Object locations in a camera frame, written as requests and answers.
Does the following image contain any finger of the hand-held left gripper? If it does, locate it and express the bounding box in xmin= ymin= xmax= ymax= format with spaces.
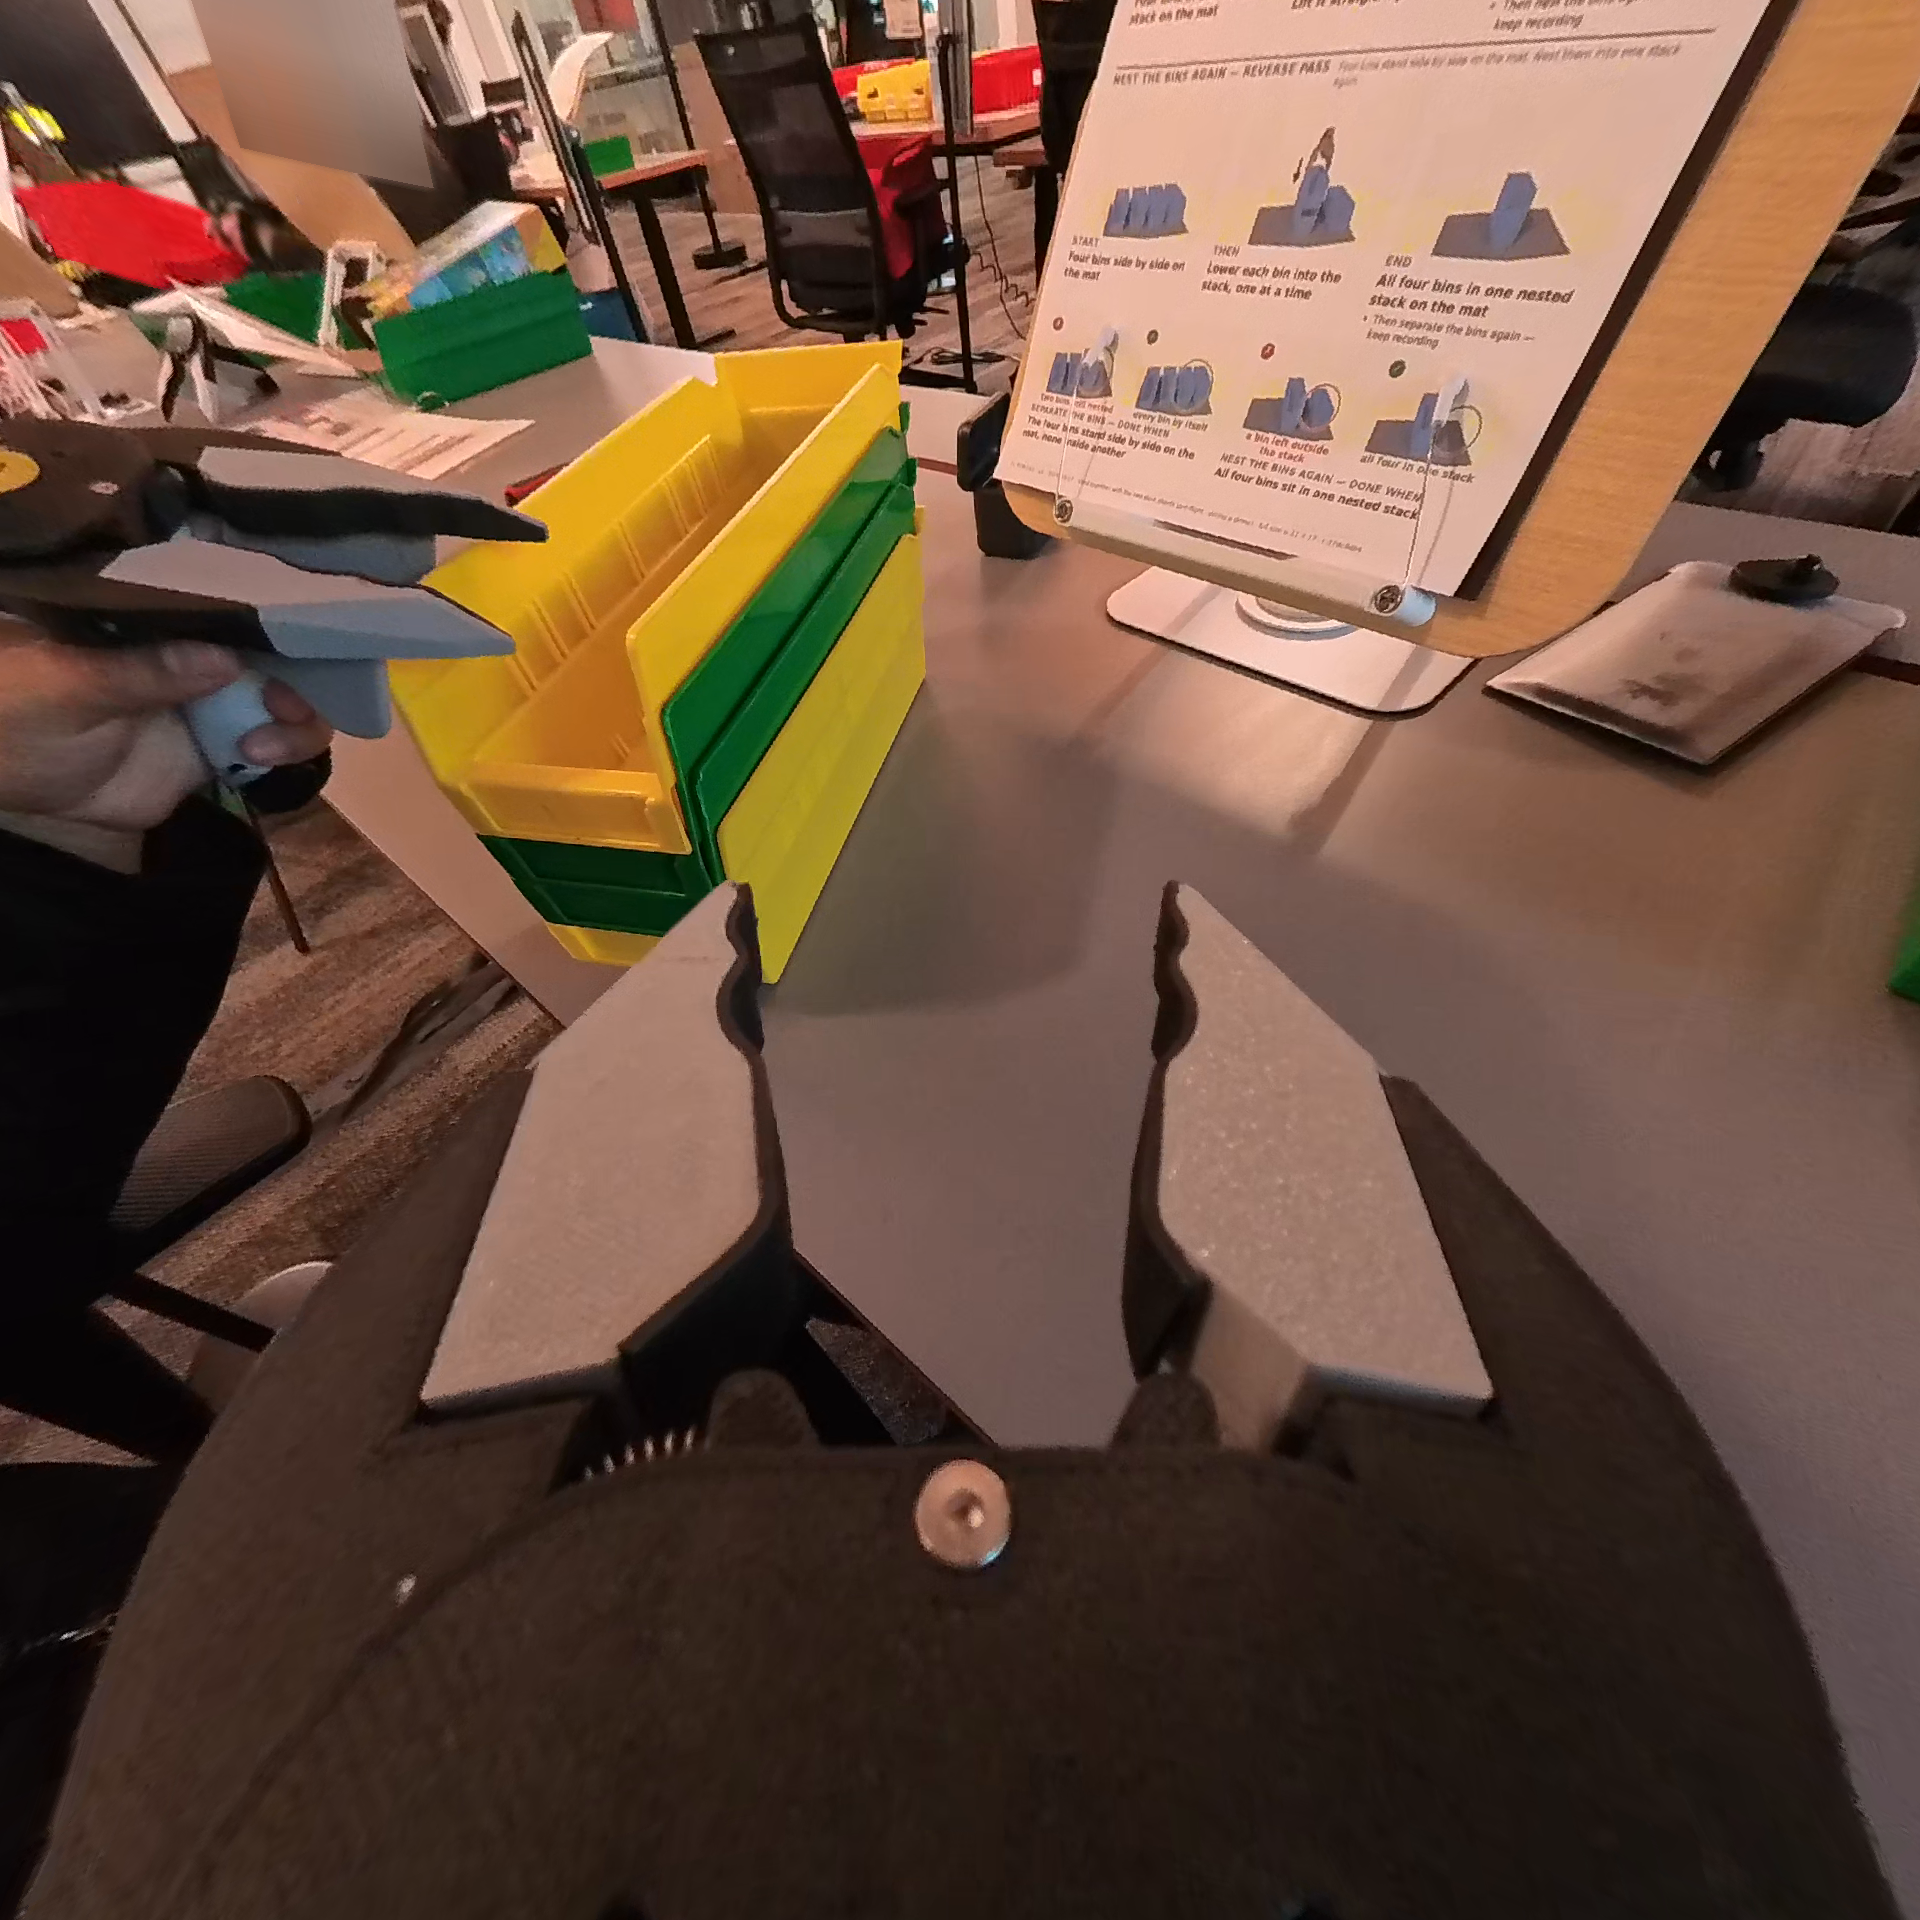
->
xmin=175 ymin=445 xmax=551 ymax=588
xmin=103 ymin=538 xmax=518 ymax=740

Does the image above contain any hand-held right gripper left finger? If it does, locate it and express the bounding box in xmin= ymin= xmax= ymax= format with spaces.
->
xmin=420 ymin=883 xmax=798 ymax=1412

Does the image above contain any black mesh office chair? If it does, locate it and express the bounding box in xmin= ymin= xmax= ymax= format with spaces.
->
xmin=694 ymin=12 xmax=964 ymax=345

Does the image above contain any person's left forearm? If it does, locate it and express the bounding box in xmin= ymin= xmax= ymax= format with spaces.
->
xmin=0 ymin=802 xmax=272 ymax=1249

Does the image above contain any white printed paper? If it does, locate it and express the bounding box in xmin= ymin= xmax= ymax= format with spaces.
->
xmin=274 ymin=387 xmax=538 ymax=485

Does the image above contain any colourful printed box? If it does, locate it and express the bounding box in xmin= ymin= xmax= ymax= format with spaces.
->
xmin=403 ymin=200 xmax=551 ymax=313

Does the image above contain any person's left hand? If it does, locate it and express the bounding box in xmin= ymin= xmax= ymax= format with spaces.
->
xmin=0 ymin=617 xmax=335 ymax=834

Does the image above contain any instruction sheet on board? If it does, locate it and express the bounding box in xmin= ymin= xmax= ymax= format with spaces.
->
xmin=996 ymin=0 xmax=1920 ymax=714

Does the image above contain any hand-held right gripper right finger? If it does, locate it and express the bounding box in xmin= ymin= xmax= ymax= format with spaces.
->
xmin=1123 ymin=883 xmax=1498 ymax=1456

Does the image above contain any red plastic bin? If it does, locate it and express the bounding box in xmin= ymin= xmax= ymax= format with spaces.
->
xmin=12 ymin=181 xmax=252 ymax=290
xmin=831 ymin=41 xmax=1046 ymax=127

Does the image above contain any printed instruction sheet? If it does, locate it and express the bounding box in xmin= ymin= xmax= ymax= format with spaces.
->
xmin=991 ymin=0 xmax=1795 ymax=601

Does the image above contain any wooden desk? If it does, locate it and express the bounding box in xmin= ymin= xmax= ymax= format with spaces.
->
xmin=514 ymin=147 xmax=716 ymax=349

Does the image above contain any yellow plastic bin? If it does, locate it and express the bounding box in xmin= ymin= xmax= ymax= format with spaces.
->
xmin=387 ymin=339 xmax=904 ymax=857
xmin=546 ymin=511 xmax=928 ymax=988

